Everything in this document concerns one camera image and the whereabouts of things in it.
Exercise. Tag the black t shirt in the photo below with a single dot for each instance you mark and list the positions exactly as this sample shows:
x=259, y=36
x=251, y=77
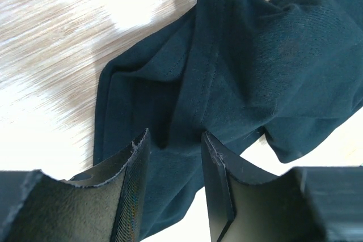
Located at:
x=290, y=70

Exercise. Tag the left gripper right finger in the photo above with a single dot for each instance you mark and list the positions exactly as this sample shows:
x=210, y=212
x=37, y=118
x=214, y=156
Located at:
x=247, y=203

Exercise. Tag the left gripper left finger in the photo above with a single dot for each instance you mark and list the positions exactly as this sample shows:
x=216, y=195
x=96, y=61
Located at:
x=103, y=203

